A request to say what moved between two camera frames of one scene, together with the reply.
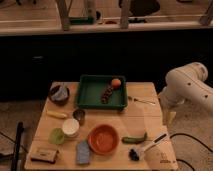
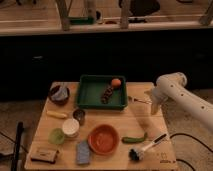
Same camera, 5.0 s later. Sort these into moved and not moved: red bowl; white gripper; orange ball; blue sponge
Moved: white gripper
Not moved: orange ball; blue sponge; red bowl
